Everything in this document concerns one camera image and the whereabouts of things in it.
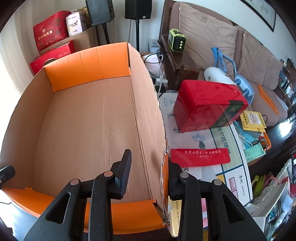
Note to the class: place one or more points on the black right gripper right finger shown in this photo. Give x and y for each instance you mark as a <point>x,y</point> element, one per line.
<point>227,217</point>

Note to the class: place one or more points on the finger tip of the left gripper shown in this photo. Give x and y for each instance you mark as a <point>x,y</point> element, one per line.
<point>6,174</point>

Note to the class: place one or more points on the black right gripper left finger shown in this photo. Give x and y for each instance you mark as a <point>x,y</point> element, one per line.
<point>82,210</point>

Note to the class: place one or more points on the orange cardboard box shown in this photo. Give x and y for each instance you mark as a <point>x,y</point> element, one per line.
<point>75,118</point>

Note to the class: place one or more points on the flat red pouch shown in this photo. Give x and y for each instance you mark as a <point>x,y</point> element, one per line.
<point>199,157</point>

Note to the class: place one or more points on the large white printed box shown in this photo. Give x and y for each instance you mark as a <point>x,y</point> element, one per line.
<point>235,174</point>

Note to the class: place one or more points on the yellow booklet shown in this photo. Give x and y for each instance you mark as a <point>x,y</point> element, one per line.
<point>252,121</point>

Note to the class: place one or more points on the red tea tin box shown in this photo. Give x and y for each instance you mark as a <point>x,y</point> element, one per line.
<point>201,105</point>

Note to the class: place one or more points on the red chocolate gift box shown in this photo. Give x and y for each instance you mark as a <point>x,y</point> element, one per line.
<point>52,55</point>

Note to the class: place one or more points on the white massager device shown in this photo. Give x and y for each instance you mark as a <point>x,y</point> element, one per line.
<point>215,74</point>

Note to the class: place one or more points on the tall red gift bag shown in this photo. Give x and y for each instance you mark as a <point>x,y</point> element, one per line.
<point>51,30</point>

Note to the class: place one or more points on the brown cardboard box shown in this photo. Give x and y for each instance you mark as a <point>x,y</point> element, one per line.
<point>81,41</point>

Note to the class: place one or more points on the white tissue pack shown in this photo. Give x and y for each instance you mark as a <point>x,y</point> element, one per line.
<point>76,23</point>

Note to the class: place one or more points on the brown sofa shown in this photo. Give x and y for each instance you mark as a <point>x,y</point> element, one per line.
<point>204,29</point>

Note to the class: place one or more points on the green black cube device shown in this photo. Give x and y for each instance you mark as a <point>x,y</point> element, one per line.
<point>176,40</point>

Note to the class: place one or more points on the left black speaker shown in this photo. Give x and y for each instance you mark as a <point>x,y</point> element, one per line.
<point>100,11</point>

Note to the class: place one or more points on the black speaker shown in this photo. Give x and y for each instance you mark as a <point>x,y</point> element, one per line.
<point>100,11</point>
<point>138,9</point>

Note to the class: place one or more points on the right black speaker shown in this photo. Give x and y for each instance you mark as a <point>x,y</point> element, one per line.
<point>138,9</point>

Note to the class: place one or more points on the blue strap bag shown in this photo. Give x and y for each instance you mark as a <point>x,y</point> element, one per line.
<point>239,80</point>

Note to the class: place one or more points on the framed wall painting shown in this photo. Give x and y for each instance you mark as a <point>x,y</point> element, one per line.
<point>264,10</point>

